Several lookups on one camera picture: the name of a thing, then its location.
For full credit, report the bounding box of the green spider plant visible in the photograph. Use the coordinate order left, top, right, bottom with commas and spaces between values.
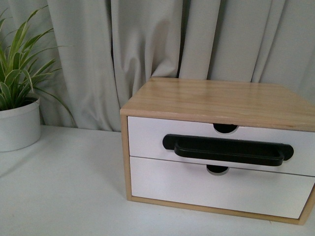
0, 6, 76, 126

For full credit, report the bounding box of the white plant pot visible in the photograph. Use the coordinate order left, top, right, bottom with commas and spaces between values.
0, 94, 41, 152

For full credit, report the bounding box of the light grey curtain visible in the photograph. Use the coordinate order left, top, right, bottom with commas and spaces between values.
0, 0, 315, 131

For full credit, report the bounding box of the white drawer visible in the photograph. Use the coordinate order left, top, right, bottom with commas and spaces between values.
127, 117, 315, 177
130, 157, 315, 218

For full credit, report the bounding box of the wooden two-drawer cabinet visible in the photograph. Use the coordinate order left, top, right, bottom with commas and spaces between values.
120, 78, 315, 225

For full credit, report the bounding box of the black drawer handle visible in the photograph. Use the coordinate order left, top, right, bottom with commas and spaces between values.
162, 134, 294, 166

